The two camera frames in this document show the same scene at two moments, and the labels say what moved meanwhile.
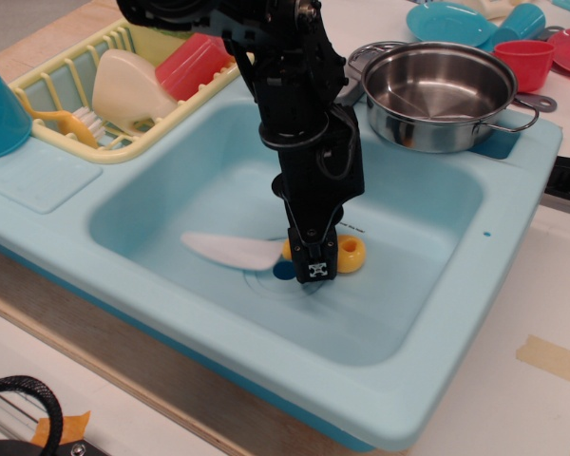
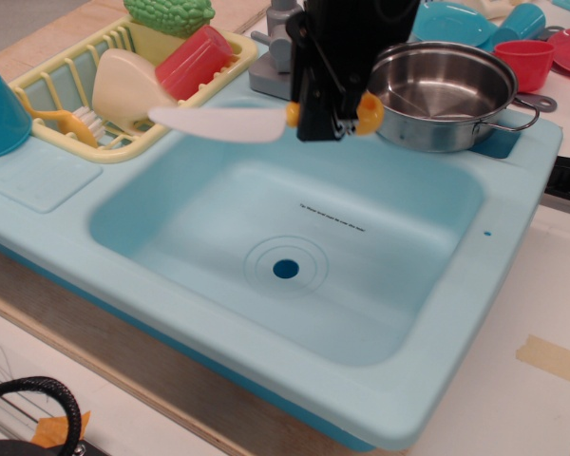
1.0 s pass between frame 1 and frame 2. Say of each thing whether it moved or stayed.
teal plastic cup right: stayed
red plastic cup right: stayed
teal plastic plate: stayed
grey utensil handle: stayed
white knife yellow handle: moved
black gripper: moved
